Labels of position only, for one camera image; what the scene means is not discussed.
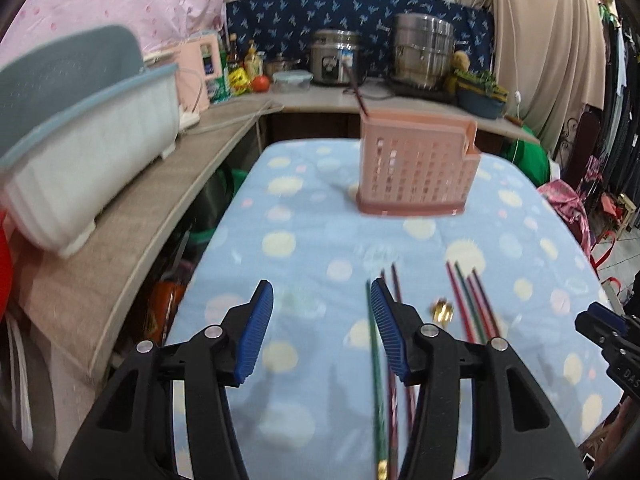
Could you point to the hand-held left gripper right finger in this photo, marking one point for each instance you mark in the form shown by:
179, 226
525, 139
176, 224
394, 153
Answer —
390, 332

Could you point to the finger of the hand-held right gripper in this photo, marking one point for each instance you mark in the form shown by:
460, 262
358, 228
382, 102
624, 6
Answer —
600, 317

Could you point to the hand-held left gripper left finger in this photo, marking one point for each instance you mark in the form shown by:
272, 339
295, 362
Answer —
255, 332

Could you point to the dark red chopstick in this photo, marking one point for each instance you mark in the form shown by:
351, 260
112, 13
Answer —
356, 91
396, 285

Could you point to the gold flower spoon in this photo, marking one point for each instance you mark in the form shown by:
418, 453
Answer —
442, 310

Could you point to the purple chopstick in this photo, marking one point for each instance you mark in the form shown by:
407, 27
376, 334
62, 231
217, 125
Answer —
487, 302

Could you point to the pink plastic utensil basket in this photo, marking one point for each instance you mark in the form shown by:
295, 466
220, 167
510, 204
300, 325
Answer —
415, 170

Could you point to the blue dotted blanket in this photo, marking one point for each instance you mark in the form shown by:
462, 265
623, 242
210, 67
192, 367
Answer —
310, 240

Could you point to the pink shiny cloth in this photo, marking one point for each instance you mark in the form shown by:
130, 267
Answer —
565, 205

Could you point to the green bag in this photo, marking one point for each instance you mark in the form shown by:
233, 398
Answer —
530, 160

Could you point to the wooden counter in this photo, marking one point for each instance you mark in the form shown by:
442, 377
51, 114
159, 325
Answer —
150, 195

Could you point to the white dish rack grey lid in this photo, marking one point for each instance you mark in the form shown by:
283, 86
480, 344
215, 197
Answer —
100, 160

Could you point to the hanging clothes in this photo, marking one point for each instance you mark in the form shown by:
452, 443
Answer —
620, 85

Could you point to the black induction cooker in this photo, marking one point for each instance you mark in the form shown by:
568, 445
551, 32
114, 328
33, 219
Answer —
420, 95

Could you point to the blue planter with plant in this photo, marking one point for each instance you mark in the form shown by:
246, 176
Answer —
480, 102

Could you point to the green packet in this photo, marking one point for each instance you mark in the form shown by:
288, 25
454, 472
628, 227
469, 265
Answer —
220, 87

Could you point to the red tomato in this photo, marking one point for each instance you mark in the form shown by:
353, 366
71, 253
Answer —
260, 83

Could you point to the yellow packet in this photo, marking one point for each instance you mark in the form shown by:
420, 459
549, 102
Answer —
240, 80

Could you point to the glass container blue lid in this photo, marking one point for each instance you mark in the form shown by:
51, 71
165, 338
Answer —
292, 81

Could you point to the pink appliance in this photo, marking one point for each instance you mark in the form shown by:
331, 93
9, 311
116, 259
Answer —
192, 75

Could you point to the small steel pot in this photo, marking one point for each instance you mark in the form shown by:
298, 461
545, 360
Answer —
281, 66

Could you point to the yellow bottle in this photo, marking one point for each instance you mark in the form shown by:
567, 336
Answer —
255, 62

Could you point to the beige curtain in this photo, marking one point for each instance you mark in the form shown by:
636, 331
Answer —
545, 50

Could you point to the yellow toy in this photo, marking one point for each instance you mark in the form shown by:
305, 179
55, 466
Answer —
460, 62

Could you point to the steel rice cooker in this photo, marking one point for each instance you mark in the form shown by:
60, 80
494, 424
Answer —
332, 57

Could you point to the dark sauce bottle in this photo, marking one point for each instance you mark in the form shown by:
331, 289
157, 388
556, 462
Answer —
234, 50

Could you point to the steel steamer pot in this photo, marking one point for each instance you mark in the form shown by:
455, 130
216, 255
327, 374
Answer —
422, 50

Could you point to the blue patterned cloth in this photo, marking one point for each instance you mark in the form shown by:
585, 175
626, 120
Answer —
280, 20

